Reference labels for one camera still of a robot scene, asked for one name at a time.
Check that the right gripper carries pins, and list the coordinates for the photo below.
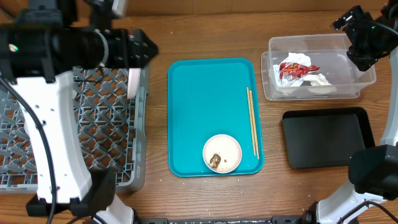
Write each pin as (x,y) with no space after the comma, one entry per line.
(347,22)

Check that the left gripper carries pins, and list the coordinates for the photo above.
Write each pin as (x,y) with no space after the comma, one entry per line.
(137,60)

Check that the large white plate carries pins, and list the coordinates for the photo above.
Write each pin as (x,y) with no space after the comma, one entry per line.
(133,82)

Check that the white napkin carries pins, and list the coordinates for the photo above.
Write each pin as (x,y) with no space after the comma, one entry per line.
(316,80)
(294,58)

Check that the red snack wrapper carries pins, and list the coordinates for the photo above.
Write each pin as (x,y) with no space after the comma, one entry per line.
(291,71)

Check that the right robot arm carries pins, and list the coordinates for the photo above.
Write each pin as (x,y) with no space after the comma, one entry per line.
(372,172)

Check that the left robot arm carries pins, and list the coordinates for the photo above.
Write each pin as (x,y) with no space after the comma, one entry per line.
(38,53)

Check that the clear plastic waste bin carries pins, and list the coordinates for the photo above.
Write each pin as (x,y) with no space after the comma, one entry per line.
(327,51)

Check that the grey dishwasher rack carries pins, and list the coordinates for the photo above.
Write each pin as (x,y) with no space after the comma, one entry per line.
(111,130)

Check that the teal serving tray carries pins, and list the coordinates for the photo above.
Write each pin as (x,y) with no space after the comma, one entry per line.
(207,97)

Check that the black rectangular tray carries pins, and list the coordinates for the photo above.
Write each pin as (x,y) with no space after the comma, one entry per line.
(326,137)

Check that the small pink plate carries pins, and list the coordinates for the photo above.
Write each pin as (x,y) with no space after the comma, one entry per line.
(229,150)

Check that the brown food scrap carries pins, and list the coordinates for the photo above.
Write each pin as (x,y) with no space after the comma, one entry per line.
(215,161)

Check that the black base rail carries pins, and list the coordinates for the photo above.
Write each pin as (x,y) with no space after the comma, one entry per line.
(273,220)

